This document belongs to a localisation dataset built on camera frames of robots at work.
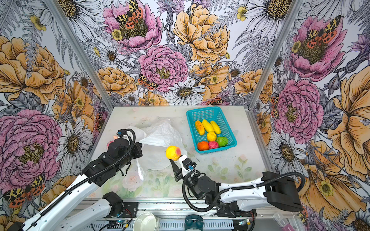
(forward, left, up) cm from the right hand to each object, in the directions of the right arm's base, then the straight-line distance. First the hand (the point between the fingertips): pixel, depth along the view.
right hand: (173, 157), depth 68 cm
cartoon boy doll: (+25, +41, -17) cm, 51 cm away
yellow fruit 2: (+33, -21, -20) cm, 44 cm away
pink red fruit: (+16, -22, -18) cm, 33 cm away
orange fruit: (+16, -16, -17) cm, 28 cm away
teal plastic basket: (+44, -27, -19) cm, 55 cm away
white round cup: (-21, +15, -25) cm, 36 cm away
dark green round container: (-23, -8, -16) cm, 29 cm away
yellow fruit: (+30, -27, -20) cm, 45 cm away
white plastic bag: (+12, +10, -1) cm, 15 cm away
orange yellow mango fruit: (+32, -16, -20) cm, 41 cm away
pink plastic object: (-24, -51, -23) cm, 61 cm away
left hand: (+8, +17, -4) cm, 19 cm away
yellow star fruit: (+23, -22, -18) cm, 37 cm away
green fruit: (+19, -29, -18) cm, 39 cm away
